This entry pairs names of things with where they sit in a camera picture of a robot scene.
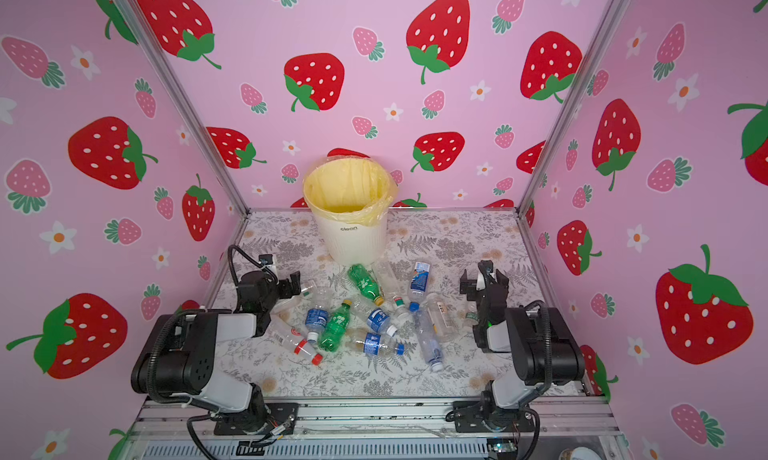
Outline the clear tea bottle white cap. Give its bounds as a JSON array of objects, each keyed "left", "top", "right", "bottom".
[{"left": 424, "top": 293, "right": 479, "bottom": 344}]

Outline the clear bottle red cap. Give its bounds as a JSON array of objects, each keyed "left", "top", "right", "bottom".
[{"left": 266, "top": 315, "right": 323, "bottom": 366}]

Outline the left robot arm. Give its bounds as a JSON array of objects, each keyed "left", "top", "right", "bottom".
[{"left": 130, "top": 245, "right": 302, "bottom": 433}]

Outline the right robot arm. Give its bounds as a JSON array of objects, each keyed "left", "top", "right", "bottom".
[{"left": 446, "top": 260, "right": 585, "bottom": 432}]

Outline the white plastic waste bin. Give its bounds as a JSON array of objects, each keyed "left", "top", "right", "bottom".
[{"left": 310, "top": 206, "right": 387, "bottom": 266}]

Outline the green bottle near bin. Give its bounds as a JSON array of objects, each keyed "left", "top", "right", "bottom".
[{"left": 347, "top": 264, "right": 384, "bottom": 306}]

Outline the yellow bin liner bag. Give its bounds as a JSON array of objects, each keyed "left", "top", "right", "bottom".
[{"left": 303, "top": 156, "right": 398, "bottom": 227}]

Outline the clear bottle blue label left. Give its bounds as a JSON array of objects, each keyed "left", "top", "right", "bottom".
[{"left": 303, "top": 286, "right": 330, "bottom": 345}]

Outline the clear bottle blue label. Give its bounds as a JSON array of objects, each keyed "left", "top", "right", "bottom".
[
  {"left": 351, "top": 298, "right": 398, "bottom": 338},
  {"left": 303, "top": 286, "right": 330, "bottom": 345}
]

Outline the square bottle blue artesian label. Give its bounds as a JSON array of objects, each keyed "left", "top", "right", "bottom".
[{"left": 408, "top": 261, "right": 431, "bottom": 306}]

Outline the long clear bottle blue cap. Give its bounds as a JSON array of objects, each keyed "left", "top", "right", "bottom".
[{"left": 409, "top": 302, "right": 444, "bottom": 372}]

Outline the green bottle yellow cap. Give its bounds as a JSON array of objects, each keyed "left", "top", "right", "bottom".
[{"left": 318, "top": 300, "right": 352, "bottom": 352}]

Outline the clear bottle blue label middle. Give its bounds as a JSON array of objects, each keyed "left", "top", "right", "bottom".
[{"left": 351, "top": 298, "right": 398, "bottom": 338}]

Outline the clear bottle blue cap lying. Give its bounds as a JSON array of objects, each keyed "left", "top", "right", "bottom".
[{"left": 347, "top": 329, "right": 405, "bottom": 357}]

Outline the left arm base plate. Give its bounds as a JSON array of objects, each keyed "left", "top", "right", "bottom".
[{"left": 214, "top": 402, "right": 300, "bottom": 436}]

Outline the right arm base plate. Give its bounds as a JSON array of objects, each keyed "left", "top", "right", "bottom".
[{"left": 445, "top": 400, "right": 535, "bottom": 433}]

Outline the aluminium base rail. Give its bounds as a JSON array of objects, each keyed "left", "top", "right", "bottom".
[{"left": 112, "top": 396, "right": 632, "bottom": 459}]

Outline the left aluminium corner post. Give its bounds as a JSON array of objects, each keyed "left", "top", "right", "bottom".
[{"left": 113, "top": 0, "right": 249, "bottom": 219}]

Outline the aluminium corner post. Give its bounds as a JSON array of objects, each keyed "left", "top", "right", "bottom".
[
  {"left": 517, "top": 0, "right": 632, "bottom": 219},
  {"left": 113, "top": 0, "right": 249, "bottom": 219}
]

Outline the right aluminium corner post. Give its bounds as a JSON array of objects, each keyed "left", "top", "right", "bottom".
[{"left": 517, "top": 0, "right": 632, "bottom": 219}]

